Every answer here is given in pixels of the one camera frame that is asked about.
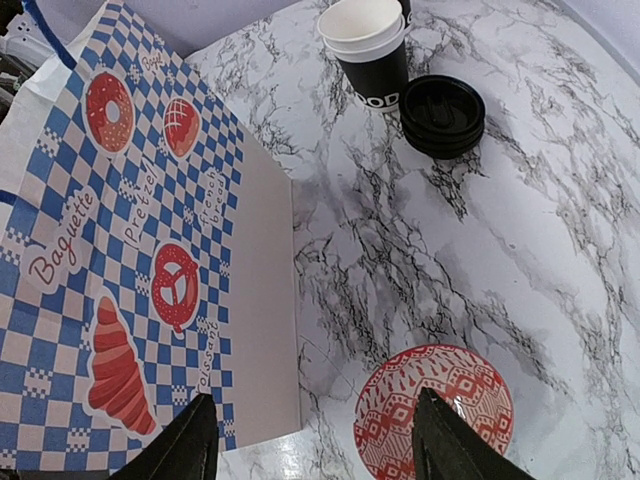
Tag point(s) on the red patterned bowl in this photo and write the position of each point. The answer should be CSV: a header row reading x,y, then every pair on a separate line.
x,y
469,384

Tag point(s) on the stack of black lids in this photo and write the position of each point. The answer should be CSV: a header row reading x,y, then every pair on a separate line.
x,y
441,116

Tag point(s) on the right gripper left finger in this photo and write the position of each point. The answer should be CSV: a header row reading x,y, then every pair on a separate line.
x,y
187,448

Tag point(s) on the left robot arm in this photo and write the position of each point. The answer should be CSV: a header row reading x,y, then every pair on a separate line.
x,y
23,48

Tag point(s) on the stack of paper cups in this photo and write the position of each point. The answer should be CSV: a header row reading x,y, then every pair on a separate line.
x,y
368,40

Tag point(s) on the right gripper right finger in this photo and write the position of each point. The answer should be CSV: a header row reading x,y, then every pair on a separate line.
x,y
446,447

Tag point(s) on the checkered paper takeout bag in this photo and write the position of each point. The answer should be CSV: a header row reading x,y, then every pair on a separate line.
x,y
147,259

